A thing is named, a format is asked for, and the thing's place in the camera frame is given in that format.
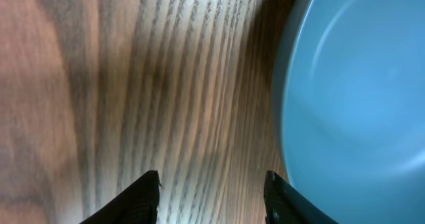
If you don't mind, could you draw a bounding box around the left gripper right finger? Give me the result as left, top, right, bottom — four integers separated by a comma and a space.
264, 170, 337, 224

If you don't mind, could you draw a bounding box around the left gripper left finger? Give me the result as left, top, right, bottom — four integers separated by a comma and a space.
82, 170, 160, 224

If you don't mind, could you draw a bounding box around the dark blue bowl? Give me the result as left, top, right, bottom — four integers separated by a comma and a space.
272, 0, 424, 223

